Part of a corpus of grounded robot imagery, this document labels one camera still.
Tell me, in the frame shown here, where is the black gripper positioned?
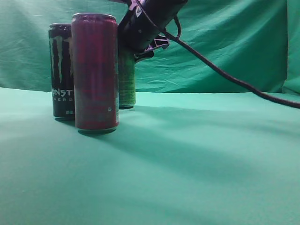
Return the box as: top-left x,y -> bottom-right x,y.
118,0 -> 187,63

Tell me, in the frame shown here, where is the green energy drink can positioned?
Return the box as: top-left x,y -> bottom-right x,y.
118,46 -> 136,109

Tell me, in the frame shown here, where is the pink energy drink can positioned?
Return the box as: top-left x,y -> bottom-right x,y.
71,13 -> 119,133

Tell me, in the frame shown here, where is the green backdrop cloth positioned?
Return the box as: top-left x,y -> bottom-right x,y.
0,0 -> 300,94

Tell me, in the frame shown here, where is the black Monster energy can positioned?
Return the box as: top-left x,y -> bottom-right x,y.
48,23 -> 75,120

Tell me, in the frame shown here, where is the green table cloth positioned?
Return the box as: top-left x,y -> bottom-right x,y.
0,88 -> 300,225

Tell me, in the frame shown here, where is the black braided cable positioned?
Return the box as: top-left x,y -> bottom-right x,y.
135,0 -> 300,109

